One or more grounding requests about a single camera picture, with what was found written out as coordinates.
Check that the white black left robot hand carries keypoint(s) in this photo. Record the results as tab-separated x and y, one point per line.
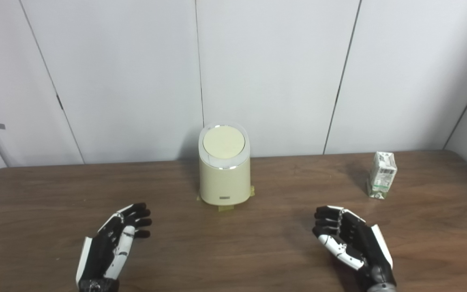
103	251

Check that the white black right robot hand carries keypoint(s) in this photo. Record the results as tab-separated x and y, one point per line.
359	239

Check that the cream round bin lid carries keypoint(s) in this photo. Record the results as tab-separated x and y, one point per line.
223	142

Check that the white green milk carton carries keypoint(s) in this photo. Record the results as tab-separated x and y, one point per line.
381	176

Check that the cream-colored round trash bin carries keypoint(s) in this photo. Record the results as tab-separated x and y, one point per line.
224	182

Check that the black wall panel hinge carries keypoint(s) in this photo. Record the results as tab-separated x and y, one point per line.
59	102

